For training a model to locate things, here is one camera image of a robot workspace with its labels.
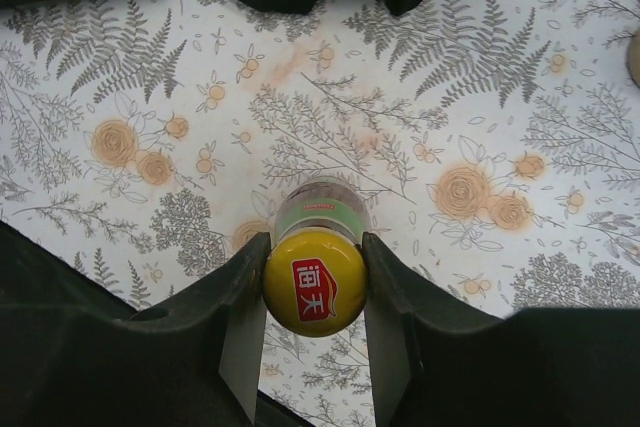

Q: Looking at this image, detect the yellow cap sauce bottle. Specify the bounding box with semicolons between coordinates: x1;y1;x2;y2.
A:
262;176;370;338

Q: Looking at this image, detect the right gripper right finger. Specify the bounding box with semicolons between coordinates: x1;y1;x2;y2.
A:
362;233;639;426

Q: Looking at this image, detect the black cap spice jar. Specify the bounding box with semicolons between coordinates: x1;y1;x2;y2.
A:
626;30;640;86

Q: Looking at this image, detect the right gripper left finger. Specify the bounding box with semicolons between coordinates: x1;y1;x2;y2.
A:
0;220;272;427

